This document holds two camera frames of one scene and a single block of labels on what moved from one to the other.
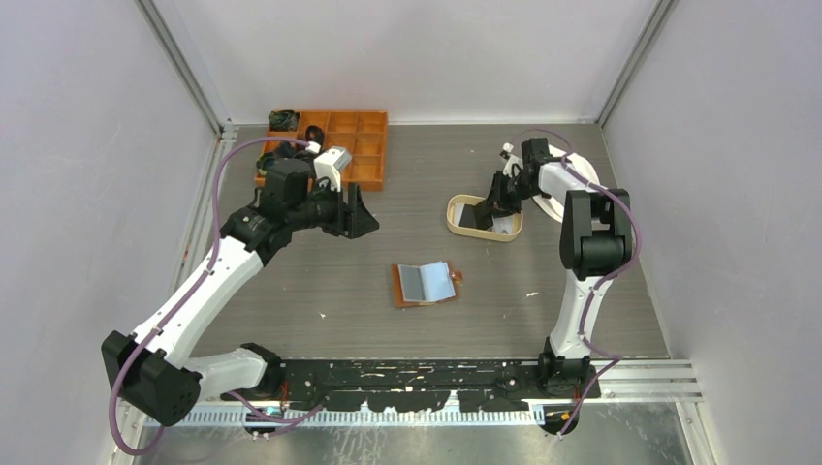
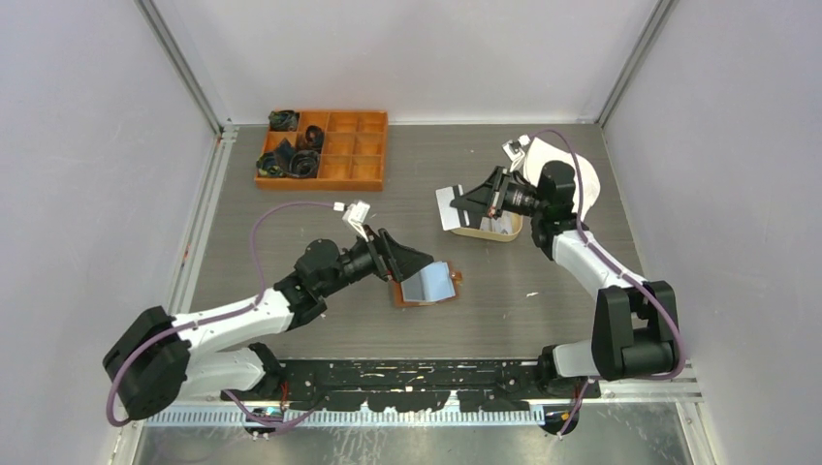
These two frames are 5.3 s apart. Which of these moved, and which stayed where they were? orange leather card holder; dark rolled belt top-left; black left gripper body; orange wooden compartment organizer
Moved: black left gripper body
Stayed: orange leather card holder; dark rolled belt top-left; orange wooden compartment organizer
